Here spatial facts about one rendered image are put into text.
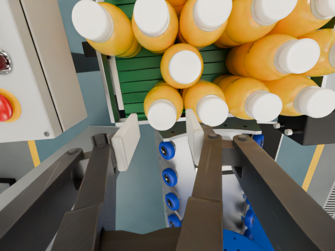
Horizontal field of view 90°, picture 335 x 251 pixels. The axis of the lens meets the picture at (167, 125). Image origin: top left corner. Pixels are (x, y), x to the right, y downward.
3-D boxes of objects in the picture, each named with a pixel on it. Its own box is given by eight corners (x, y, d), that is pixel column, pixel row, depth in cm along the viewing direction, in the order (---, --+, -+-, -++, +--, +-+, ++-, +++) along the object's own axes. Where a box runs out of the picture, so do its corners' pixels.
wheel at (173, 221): (164, 220, 48) (170, 216, 49) (174, 235, 46) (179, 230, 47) (168, 214, 45) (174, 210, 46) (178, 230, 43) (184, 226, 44)
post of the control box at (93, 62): (137, 67, 123) (38, 76, 29) (137, 62, 122) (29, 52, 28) (143, 66, 123) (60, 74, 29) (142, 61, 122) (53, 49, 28)
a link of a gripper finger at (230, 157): (208, 151, 11) (254, 147, 11) (196, 124, 16) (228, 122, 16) (208, 170, 11) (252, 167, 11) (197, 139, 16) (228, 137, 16)
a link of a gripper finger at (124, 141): (126, 171, 14) (117, 172, 14) (140, 136, 20) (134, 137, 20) (119, 137, 13) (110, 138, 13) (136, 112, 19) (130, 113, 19)
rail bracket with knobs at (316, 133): (264, 128, 43) (292, 147, 33) (267, 101, 41) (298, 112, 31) (304, 125, 43) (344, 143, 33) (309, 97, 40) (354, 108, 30)
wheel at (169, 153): (169, 164, 37) (176, 160, 38) (168, 145, 35) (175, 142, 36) (158, 156, 40) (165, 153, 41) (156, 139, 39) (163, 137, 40)
